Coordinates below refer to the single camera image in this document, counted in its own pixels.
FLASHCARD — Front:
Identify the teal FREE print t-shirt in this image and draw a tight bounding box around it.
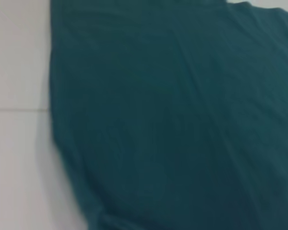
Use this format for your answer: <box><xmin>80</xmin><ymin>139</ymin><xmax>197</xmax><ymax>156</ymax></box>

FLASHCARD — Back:
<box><xmin>49</xmin><ymin>0</ymin><xmax>288</xmax><ymax>230</ymax></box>

